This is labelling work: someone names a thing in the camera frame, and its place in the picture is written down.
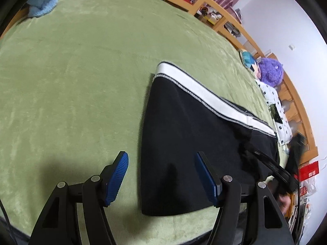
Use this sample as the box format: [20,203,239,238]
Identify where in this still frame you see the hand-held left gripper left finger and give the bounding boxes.
[28,151,129,245]

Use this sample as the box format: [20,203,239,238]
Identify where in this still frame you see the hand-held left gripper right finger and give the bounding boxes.
[195,151,294,245]

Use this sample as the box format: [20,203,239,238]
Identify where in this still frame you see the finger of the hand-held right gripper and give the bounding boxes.
[288,134,307,176]
[252,150,300,193]

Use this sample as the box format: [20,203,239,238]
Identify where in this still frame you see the black pants with white stripe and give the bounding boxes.
[140,61,281,216]

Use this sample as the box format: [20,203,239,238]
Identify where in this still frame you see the person's right hand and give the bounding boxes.
[279,194,292,215]

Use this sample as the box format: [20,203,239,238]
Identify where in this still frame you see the red cardboard box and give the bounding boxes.
[298,161,320,182]

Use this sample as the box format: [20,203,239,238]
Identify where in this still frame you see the pile of plastic bags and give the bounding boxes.
[289,179,318,238]

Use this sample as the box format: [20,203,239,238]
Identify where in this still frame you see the white flower print pillow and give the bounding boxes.
[255,78,292,144]

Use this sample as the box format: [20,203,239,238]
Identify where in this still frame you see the purple plush toy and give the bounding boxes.
[257,57,285,87]

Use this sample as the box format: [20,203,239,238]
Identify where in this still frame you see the green fleece blanket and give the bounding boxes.
[0,0,289,245]

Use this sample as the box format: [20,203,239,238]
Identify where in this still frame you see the cluttered wooden desk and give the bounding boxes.
[196,2,243,37]

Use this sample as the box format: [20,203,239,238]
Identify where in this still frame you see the wooden bed frame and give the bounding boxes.
[0,0,320,169]

